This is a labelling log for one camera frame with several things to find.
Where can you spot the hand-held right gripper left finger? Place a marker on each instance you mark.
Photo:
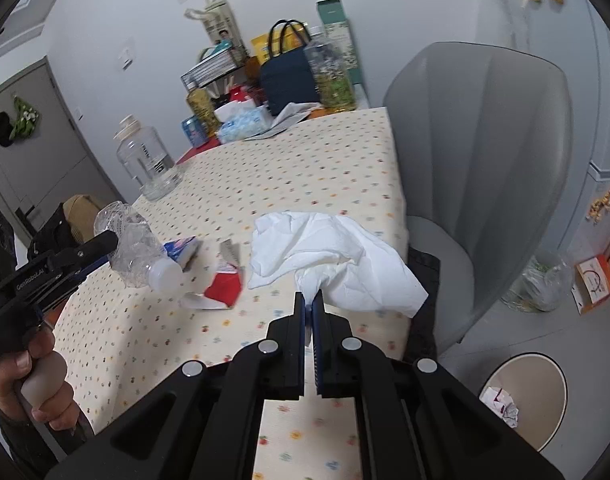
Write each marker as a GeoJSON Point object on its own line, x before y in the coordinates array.
{"type": "Point", "coordinates": [299, 350]}

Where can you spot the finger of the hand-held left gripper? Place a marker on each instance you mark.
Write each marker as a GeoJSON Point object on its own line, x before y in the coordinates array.
{"type": "Point", "coordinates": [97, 244]}
{"type": "Point", "coordinates": [92, 266]}

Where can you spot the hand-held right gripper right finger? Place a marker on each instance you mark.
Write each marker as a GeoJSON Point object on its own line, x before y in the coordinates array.
{"type": "Point", "coordinates": [319, 355]}

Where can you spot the crushed clear plastic bottle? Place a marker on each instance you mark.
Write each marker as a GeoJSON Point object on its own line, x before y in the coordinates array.
{"type": "Point", "coordinates": [135, 255]}

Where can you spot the white paper towel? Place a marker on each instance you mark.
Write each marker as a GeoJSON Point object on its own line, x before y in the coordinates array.
{"type": "Point", "coordinates": [335, 255]}

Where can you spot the white waste bin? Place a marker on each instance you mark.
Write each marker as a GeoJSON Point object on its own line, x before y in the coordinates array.
{"type": "Point", "coordinates": [535, 400]}

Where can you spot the person's left forearm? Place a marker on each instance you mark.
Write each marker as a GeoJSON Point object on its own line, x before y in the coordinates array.
{"type": "Point", "coordinates": [30, 450]}

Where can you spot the person's left hand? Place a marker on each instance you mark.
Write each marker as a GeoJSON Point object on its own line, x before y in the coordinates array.
{"type": "Point", "coordinates": [15, 385]}

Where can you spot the brown chair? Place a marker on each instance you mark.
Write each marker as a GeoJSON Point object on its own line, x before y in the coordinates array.
{"type": "Point", "coordinates": [82, 210]}

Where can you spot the black jacket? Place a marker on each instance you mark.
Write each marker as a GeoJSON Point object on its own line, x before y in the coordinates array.
{"type": "Point", "coordinates": [50, 235]}

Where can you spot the small blue tissue packet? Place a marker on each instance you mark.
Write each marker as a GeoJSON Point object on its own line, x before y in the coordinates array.
{"type": "Point", "coordinates": [182, 250]}

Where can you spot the red and white wrapper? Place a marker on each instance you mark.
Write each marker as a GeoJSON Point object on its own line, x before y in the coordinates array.
{"type": "Point", "coordinates": [222, 292]}

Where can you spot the large clear water jug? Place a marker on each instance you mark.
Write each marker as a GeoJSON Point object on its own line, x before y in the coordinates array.
{"type": "Point", "coordinates": [145, 160]}

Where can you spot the grey door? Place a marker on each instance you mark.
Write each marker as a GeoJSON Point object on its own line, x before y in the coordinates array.
{"type": "Point", "coordinates": [45, 160]}

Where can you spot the person's dark trouser leg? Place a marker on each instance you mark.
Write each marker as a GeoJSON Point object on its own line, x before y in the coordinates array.
{"type": "Point", "coordinates": [422, 300]}

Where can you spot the small folded paper scrap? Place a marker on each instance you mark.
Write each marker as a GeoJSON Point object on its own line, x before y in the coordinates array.
{"type": "Point", "coordinates": [230, 252]}

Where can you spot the red cloth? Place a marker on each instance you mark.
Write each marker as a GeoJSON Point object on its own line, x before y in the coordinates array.
{"type": "Point", "coordinates": [195, 152]}

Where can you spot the green door ornament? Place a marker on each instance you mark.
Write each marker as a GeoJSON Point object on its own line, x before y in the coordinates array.
{"type": "Point", "coordinates": [25, 117]}

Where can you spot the black hanging hat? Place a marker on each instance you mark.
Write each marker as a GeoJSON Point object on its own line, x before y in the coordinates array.
{"type": "Point", "coordinates": [4, 130]}

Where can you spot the blue drink can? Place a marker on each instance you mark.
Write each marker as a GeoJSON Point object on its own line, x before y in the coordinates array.
{"type": "Point", "coordinates": [194, 130]}

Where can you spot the yellow oil bottle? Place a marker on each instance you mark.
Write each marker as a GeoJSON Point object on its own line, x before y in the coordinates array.
{"type": "Point", "coordinates": [202, 107]}

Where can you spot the blue tissue pack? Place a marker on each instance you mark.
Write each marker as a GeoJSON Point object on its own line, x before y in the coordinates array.
{"type": "Point", "coordinates": [245, 122]}

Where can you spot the red pouch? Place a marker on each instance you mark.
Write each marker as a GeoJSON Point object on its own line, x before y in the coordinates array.
{"type": "Point", "coordinates": [237, 95]}

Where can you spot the clear plastic bag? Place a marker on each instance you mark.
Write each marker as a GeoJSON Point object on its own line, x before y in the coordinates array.
{"type": "Point", "coordinates": [540, 285]}

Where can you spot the white crumpled plastic sheet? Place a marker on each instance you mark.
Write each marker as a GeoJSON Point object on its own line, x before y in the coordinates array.
{"type": "Point", "coordinates": [292, 112]}

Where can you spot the navy lunch bag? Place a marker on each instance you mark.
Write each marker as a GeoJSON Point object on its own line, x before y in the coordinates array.
{"type": "Point", "coordinates": [287, 85]}

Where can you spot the white paper bag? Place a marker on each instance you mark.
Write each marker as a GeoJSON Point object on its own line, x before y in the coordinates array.
{"type": "Point", "coordinates": [220, 22]}

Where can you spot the grey upholstered chair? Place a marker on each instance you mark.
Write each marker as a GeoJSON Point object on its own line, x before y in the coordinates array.
{"type": "Point", "coordinates": [485, 160]}

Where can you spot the yellow snack packet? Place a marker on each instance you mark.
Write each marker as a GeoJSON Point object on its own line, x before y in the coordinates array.
{"type": "Point", "coordinates": [260, 45]}

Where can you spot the clear floral plastic bottle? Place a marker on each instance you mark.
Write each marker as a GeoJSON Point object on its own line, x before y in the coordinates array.
{"type": "Point", "coordinates": [330, 75]}

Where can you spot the orange cardboard box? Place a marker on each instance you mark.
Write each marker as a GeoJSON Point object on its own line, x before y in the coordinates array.
{"type": "Point", "coordinates": [597, 282]}

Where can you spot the yellow lizard fridge magnet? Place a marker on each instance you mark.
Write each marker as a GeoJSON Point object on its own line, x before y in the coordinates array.
{"type": "Point", "coordinates": [602, 207]}

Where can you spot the tall green box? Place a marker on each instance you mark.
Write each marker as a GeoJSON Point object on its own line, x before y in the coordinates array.
{"type": "Point", "coordinates": [335, 12]}

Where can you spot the white fridge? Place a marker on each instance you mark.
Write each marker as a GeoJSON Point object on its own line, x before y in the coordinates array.
{"type": "Point", "coordinates": [560, 85]}

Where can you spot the white wall switch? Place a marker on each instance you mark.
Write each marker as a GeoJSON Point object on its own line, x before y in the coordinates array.
{"type": "Point", "coordinates": [126, 57]}

